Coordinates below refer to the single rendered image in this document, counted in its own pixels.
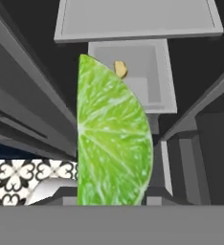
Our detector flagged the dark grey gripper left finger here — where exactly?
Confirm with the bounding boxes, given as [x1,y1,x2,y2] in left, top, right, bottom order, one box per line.
[30,186,79,207]

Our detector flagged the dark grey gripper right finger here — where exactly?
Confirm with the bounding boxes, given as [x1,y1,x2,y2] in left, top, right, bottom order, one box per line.
[142,186,192,207]

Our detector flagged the green citrus wedge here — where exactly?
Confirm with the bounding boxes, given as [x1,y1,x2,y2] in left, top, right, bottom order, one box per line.
[77,53,154,207]

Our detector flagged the grey fridge drawer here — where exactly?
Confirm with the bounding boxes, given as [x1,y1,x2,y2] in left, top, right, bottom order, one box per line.
[87,38,178,115]

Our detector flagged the grey fridge shelf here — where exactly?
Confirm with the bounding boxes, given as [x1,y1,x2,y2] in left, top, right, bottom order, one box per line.
[54,0,224,44]

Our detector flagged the small tan food piece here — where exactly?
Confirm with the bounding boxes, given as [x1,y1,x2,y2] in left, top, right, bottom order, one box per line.
[113,60,128,79]

